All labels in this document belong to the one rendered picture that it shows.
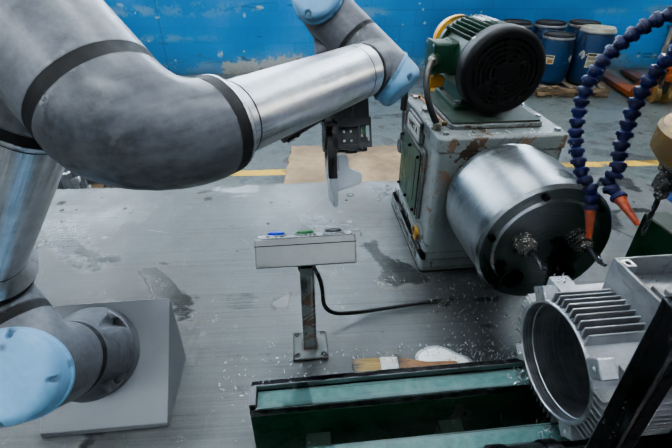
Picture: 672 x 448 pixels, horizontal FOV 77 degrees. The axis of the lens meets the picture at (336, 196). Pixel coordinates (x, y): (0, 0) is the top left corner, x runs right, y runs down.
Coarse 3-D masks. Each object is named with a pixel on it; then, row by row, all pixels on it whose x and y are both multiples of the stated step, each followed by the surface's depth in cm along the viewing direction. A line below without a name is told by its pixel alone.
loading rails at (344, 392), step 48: (288, 384) 64; (336, 384) 65; (384, 384) 65; (432, 384) 65; (480, 384) 65; (528, 384) 65; (288, 432) 65; (336, 432) 66; (384, 432) 68; (432, 432) 69; (480, 432) 59; (528, 432) 59
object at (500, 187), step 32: (480, 160) 82; (512, 160) 78; (544, 160) 77; (448, 192) 90; (480, 192) 77; (512, 192) 71; (544, 192) 69; (576, 192) 70; (480, 224) 74; (512, 224) 71; (544, 224) 72; (576, 224) 73; (608, 224) 74; (480, 256) 75; (512, 256) 75; (544, 256) 76; (576, 256) 77; (512, 288) 80
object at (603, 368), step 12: (540, 288) 59; (552, 288) 59; (516, 348) 67; (588, 360) 50; (600, 360) 48; (612, 360) 48; (600, 372) 48; (612, 372) 48; (564, 432) 55; (576, 432) 54
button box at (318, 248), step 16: (256, 240) 70; (272, 240) 70; (288, 240) 70; (304, 240) 70; (320, 240) 71; (336, 240) 71; (352, 240) 71; (256, 256) 70; (272, 256) 70; (288, 256) 70; (304, 256) 70; (320, 256) 71; (336, 256) 71; (352, 256) 71
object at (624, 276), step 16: (640, 256) 56; (656, 256) 56; (608, 272) 57; (624, 272) 54; (640, 272) 57; (656, 272) 57; (608, 288) 57; (624, 288) 54; (640, 288) 52; (656, 288) 53; (640, 304) 52; (656, 304) 49; (640, 320) 52
